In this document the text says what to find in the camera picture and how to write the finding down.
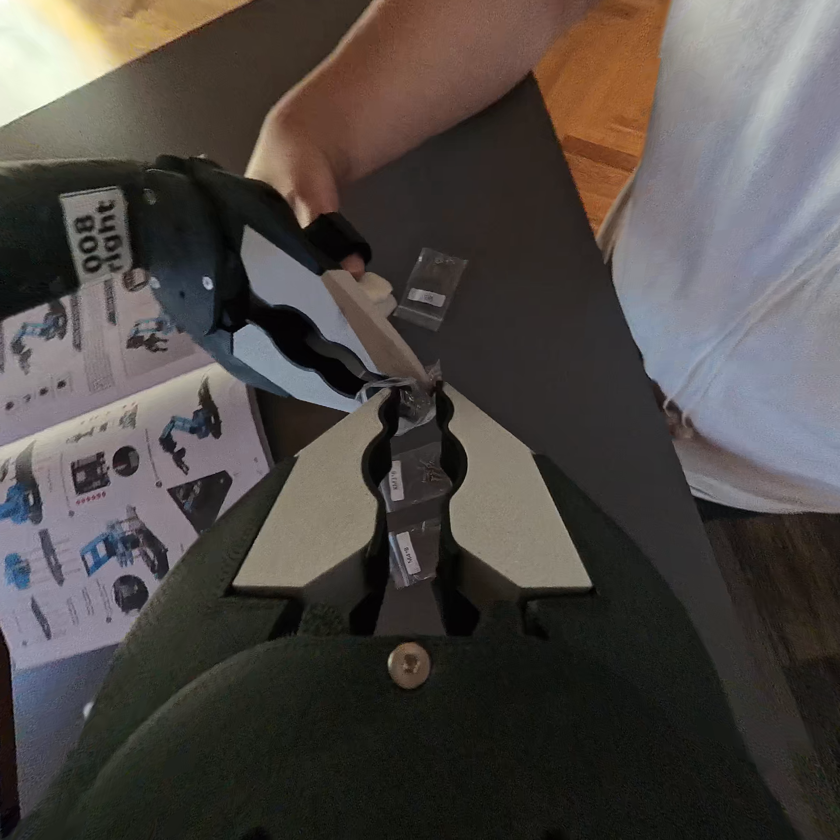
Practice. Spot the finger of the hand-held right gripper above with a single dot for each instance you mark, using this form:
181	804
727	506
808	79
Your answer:
289	275
262	361

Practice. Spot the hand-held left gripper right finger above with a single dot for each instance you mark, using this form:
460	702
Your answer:
518	525

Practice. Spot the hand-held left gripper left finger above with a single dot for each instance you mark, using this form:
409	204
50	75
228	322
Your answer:
302	525

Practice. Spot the instruction manual booklet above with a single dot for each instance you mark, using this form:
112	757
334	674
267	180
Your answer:
216	420

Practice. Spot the clear labelled screw bag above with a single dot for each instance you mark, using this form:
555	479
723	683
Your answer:
430	289
413	554
410	403
420	479

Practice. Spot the dark desk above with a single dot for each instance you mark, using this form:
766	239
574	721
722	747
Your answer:
525	262

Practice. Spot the person's right hand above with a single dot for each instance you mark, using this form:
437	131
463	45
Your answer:
295	157

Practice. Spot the person's white shirt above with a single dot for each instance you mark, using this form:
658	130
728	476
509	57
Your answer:
722	262

